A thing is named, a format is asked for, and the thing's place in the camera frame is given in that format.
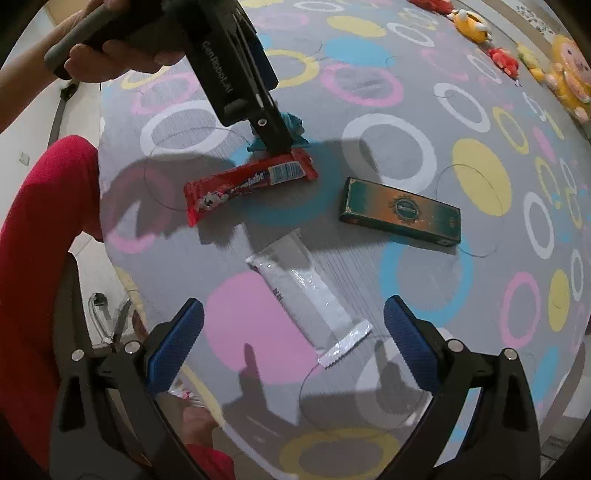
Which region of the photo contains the white plastic wrapper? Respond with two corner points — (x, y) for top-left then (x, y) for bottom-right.
(245, 228), (374, 370)

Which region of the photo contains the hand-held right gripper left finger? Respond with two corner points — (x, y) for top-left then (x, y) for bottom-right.
(48, 298), (206, 480)

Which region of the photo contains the yellow and white plush toy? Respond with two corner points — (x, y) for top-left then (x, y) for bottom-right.
(447, 8), (492, 45)

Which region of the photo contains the large yellow pig plush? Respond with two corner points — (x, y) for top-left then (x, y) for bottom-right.
(544, 34), (591, 123)

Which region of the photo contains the yellow-green plush toy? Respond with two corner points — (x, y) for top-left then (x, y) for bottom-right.
(516, 42), (548, 81)

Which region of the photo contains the person's left forearm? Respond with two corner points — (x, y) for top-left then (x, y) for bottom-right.
(0, 11), (88, 134)

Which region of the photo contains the bed with circle-print sheet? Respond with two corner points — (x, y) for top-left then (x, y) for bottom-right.
(99, 0), (591, 480)

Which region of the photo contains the dark green box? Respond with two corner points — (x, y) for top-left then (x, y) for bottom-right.
(338, 176), (462, 247)

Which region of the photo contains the teal wrapper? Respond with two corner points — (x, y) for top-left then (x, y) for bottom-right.
(247, 111), (309, 153)

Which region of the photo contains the person's left hand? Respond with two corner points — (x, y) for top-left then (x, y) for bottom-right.
(64, 41), (175, 83)

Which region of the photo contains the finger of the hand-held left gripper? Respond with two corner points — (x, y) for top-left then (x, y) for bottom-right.
(233, 14), (281, 93)
(247, 90), (306, 158)

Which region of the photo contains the small red plush toy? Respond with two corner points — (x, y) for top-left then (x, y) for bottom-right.
(488, 46), (522, 79)

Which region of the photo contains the red snack wrapper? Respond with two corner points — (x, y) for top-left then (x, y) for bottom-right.
(184, 148), (319, 228)

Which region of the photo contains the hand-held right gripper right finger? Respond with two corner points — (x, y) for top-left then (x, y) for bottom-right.
(383, 295), (541, 480)

